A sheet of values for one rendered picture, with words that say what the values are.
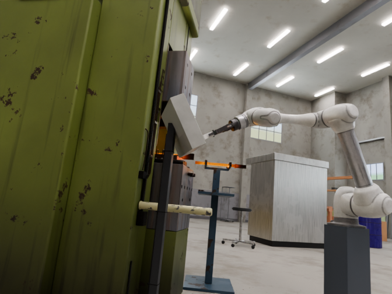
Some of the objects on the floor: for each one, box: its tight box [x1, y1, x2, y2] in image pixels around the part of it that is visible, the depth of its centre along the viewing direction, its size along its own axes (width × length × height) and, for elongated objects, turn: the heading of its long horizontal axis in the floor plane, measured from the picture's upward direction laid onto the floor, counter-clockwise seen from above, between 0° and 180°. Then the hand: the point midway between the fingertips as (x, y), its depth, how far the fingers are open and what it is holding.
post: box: [149, 123, 176, 294], centre depth 147 cm, size 4×4×108 cm
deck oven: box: [246, 152, 329, 249], centre depth 617 cm, size 138×109×178 cm
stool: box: [222, 207, 256, 249], centre depth 509 cm, size 59×62×66 cm
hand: (207, 135), depth 172 cm, fingers closed
